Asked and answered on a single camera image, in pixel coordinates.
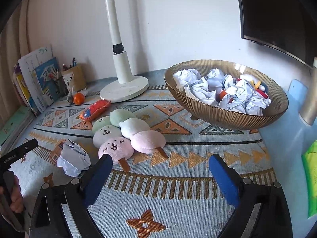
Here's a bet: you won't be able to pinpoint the green wet wipes pack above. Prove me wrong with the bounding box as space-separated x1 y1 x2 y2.
301 140 317 218

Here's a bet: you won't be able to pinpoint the large paper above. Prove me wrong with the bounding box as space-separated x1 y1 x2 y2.
184 77 219 107

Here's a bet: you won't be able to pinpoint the kraft paper pen holder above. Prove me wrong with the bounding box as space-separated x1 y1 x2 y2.
62 64 87 91

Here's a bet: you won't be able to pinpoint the amber ribbed glass bowl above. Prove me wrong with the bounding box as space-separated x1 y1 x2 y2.
164 60 288 130

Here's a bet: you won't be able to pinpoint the gold monitor stand pole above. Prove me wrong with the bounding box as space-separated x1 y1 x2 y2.
299 57 317 126

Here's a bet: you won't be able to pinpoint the orange capybara card box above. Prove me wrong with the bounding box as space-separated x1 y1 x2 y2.
49 139 66 165

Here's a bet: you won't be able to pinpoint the light blue desk pad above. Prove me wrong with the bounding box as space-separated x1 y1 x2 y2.
260 80 316 237

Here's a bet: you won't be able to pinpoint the orange snack packet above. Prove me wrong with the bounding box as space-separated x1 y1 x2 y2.
79 99 111 121

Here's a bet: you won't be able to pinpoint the white desk lamp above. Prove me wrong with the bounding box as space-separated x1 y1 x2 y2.
100 0 149 103

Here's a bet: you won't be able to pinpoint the black mesh pen cup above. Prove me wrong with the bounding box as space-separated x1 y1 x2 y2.
55 77 68 96

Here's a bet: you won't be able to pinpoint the person's left hand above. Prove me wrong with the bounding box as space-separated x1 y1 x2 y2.
10 175 24 214

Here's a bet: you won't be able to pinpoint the blue upright workbook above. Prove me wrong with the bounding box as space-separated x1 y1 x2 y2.
35 58 60 106

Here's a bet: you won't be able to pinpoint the plaid fabric bow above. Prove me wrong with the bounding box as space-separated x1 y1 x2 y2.
66 86 75 106

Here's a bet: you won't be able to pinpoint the paper ball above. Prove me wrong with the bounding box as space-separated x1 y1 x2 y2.
207 68 235 94
56 140 91 177

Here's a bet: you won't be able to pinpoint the black monitor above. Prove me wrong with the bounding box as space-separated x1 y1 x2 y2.
238 0 316 68

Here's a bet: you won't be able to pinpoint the yellow upright books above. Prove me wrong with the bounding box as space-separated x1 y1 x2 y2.
12 64 33 109

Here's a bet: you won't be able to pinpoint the dango plush skewer toy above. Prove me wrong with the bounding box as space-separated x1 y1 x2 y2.
93 125 134 173

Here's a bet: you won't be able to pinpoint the mandarin orange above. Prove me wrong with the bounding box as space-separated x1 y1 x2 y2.
73 92 85 105
217 90 227 102

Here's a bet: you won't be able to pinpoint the white duck plush toy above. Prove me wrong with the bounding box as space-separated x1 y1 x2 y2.
236 74 269 99

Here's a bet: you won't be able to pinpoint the green flat book stack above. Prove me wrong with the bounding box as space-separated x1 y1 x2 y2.
1 106 34 156

